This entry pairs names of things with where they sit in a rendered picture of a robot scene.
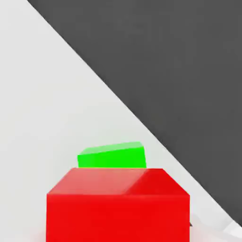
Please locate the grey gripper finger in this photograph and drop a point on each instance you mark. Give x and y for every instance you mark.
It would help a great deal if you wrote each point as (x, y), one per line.
(206, 235)

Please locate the small red cube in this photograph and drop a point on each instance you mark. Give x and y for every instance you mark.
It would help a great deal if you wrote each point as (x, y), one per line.
(117, 215)

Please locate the small green cube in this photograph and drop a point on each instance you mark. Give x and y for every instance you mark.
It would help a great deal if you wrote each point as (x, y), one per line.
(111, 157)

